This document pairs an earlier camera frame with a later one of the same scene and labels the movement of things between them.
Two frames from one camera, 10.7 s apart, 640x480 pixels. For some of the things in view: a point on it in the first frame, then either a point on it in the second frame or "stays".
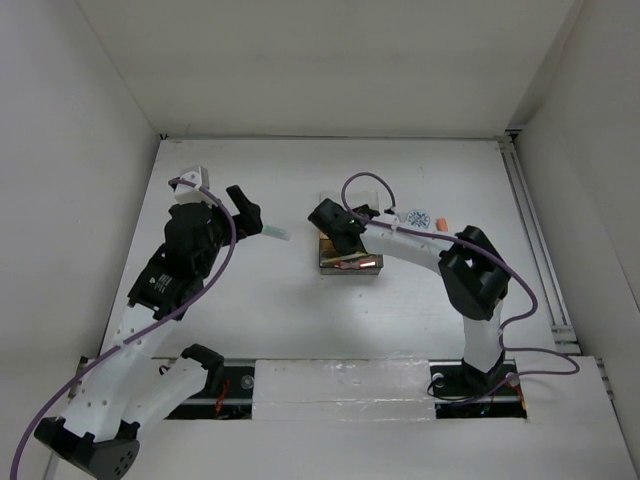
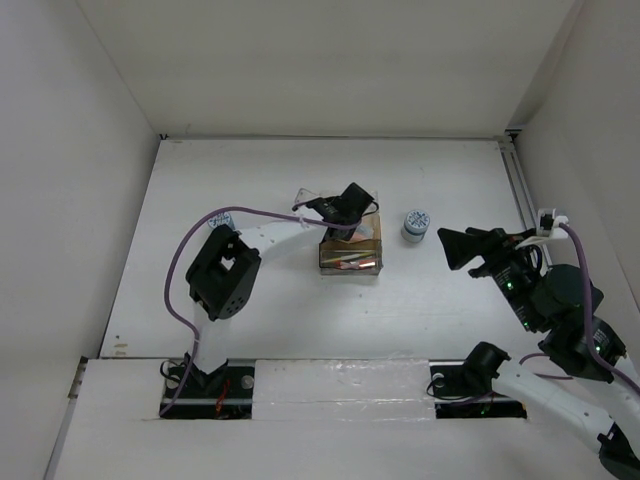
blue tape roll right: x=418 y=219 stays
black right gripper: x=360 y=207 → x=493 y=246
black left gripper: x=247 y=221 → x=350 y=235
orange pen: x=354 y=264 stays
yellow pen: x=342 y=258 stays
